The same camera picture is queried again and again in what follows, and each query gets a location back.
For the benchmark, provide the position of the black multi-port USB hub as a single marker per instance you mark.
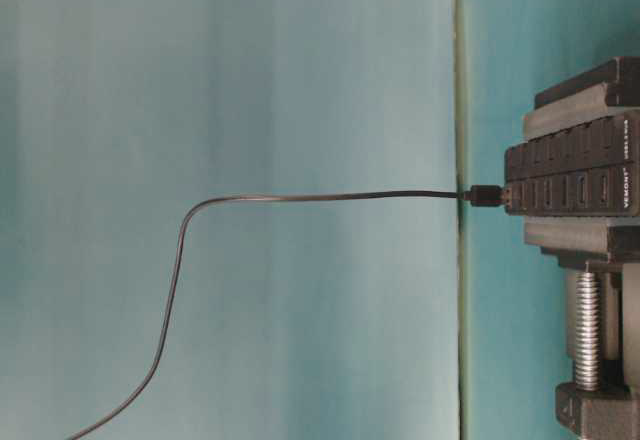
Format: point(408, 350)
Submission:
point(589, 170)

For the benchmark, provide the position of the black bench vise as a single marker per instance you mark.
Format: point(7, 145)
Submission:
point(606, 246)

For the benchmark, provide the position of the steel vise lead screw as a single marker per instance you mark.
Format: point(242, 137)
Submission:
point(587, 333)

